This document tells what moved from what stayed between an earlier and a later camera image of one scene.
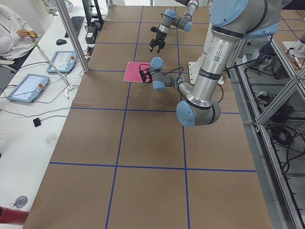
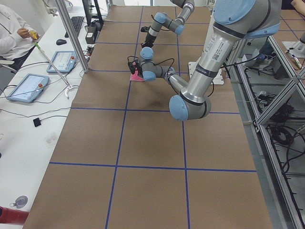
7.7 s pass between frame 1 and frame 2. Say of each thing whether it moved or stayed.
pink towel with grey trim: moved
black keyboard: stayed
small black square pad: stayed
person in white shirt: stayed
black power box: stayed
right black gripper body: moved
